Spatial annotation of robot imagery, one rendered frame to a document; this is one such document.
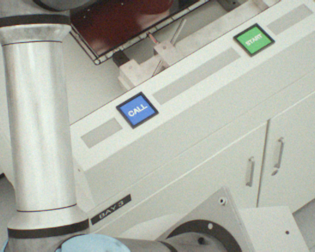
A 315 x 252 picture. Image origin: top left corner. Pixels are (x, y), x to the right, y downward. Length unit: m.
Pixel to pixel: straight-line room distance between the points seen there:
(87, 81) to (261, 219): 0.46
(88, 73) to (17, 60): 0.50
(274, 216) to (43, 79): 0.53
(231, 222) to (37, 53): 0.36
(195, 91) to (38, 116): 0.37
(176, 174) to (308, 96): 0.35
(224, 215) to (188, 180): 0.44
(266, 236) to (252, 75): 0.29
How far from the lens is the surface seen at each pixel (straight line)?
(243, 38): 1.35
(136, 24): 1.47
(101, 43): 1.44
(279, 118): 1.56
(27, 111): 1.01
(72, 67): 1.52
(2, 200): 2.33
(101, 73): 1.50
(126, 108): 1.27
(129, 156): 1.27
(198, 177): 1.51
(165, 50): 1.41
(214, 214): 1.07
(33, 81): 1.01
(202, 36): 1.46
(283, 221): 1.32
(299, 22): 1.39
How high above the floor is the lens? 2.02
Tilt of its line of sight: 58 degrees down
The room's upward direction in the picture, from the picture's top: 6 degrees counter-clockwise
